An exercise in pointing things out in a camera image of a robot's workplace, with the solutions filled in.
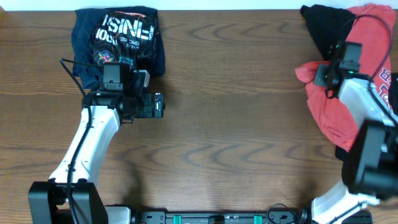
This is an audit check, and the red-orange t-shirt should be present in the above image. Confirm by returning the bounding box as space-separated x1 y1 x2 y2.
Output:
295 4 396 151

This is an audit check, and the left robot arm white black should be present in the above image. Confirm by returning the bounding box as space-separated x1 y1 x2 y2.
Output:
28 90 165 223

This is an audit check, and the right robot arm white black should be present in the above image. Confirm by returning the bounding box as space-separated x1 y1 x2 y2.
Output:
307 60 397 223

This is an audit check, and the black garment pile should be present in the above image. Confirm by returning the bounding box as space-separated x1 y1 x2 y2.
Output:
300 4 356 61

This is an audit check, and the folded navy printed t-shirt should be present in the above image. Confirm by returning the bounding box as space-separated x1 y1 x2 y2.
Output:
72 6 165 89

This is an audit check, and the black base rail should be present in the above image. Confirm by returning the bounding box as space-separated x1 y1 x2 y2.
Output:
105 203 374 224

